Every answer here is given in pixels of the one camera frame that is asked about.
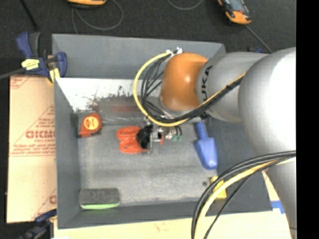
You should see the blue plastic scoop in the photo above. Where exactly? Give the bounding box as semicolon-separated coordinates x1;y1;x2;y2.
193;121;219;171

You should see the grey and green sponge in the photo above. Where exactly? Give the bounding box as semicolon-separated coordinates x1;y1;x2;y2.
78;188;121;211

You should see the black cylinder on white bracket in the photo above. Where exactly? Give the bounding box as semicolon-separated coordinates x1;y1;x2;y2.
136;124;154;155

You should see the yellow block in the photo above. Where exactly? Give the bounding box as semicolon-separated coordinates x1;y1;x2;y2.
210;176;228;200

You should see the grey metal bin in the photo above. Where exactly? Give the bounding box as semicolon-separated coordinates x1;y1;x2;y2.
51;33;275;230

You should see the orange tape measure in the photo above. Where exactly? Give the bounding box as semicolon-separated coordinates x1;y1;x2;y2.
71;112;103;139

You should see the brown cardboard board red print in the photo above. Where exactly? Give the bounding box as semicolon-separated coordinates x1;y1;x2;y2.
5;74;58;224

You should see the orange coiled cord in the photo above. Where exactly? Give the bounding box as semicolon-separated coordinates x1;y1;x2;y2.
116;125;165;155

